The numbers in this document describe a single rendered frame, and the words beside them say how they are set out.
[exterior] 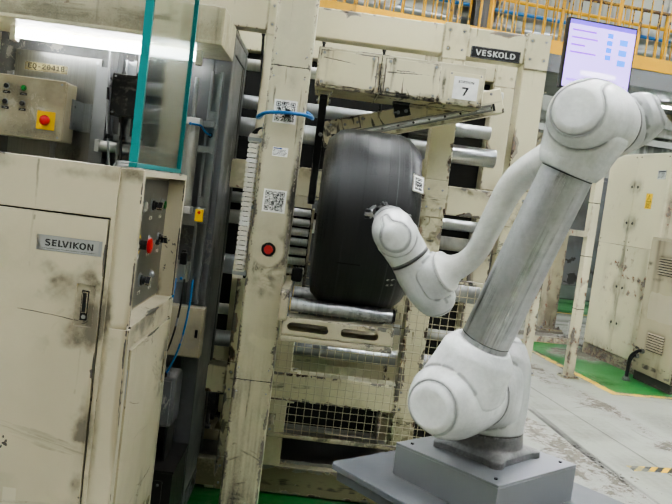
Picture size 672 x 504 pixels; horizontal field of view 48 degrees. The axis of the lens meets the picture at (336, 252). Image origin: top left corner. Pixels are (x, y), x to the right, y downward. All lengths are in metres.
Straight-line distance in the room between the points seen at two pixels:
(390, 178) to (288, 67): 0.51
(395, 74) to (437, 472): 1.53
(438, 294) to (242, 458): 1.09
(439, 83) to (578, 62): 3.70
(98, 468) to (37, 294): 0.43
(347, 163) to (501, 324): 0.97
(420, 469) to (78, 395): 0.80
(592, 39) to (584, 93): 5.10
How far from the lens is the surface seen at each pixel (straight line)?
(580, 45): 6.44
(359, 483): 1.75
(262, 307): 2.50
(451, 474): 1.68
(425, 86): 2.77
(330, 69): 2.76
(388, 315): 2.43
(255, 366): 2.54
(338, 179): 2.28
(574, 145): 1.41
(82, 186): 1.81
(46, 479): 1.96
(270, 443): 3.21
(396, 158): 2.35
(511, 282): 1.47
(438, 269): 1.79
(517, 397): 1.70
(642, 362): 7.04
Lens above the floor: 1.27
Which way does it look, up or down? 4 degrees down
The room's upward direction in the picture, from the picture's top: 7 degrees clockwise
